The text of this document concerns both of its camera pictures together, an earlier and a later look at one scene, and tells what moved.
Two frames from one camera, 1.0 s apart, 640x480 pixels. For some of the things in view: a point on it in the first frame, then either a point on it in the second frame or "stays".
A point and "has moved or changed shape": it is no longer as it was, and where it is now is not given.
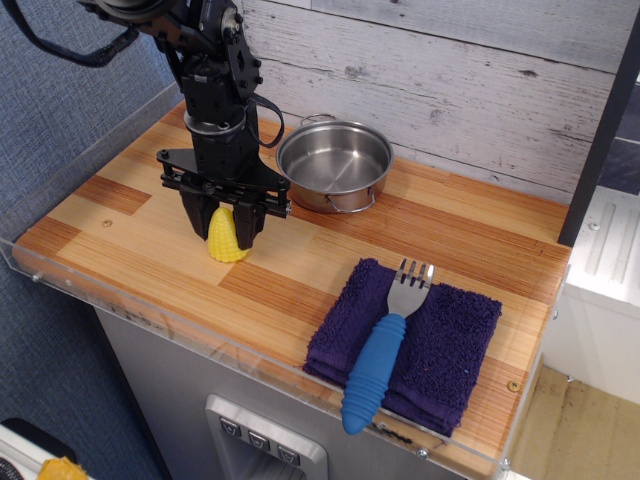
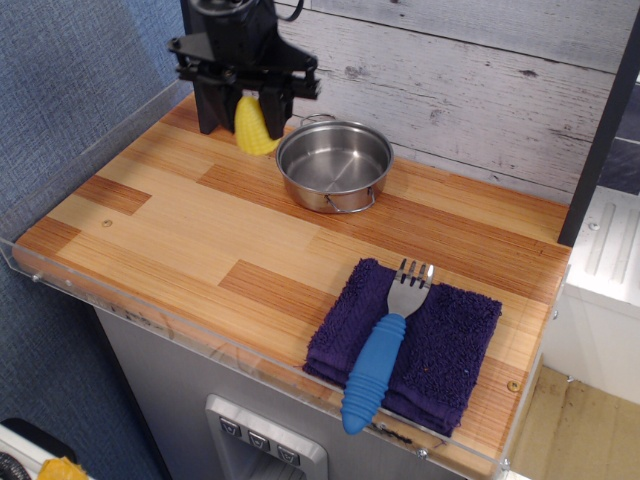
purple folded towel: x=436 y=366 stays
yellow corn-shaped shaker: x=223 y=244 has moved or changed shape
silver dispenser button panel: x=247 y=445 stays
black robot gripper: x=224 y=169 → x=234 y=43
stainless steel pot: x=329 y=164 stays
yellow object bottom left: x=61 y=469 stays
